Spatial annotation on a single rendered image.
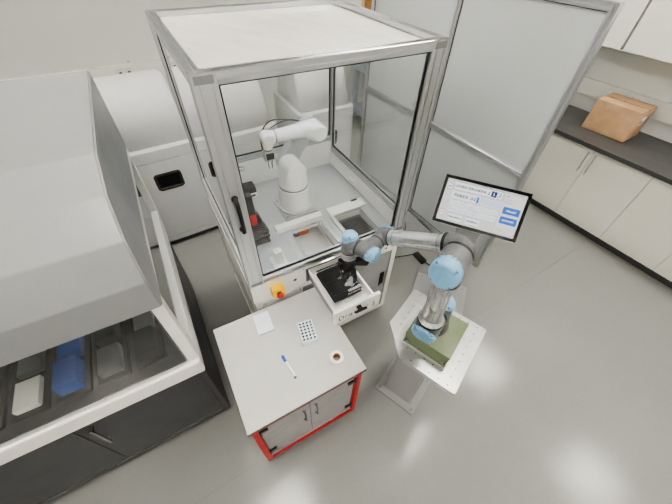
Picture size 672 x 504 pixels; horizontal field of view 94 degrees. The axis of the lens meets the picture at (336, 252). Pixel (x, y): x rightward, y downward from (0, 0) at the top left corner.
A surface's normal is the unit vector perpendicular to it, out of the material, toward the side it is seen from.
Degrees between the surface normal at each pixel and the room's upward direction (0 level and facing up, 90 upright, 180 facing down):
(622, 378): 0
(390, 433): 0
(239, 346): 0
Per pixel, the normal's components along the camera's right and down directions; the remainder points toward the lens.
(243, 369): 0.03, -0.68
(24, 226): 0.34, -0.09
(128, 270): 0.47, 0.37
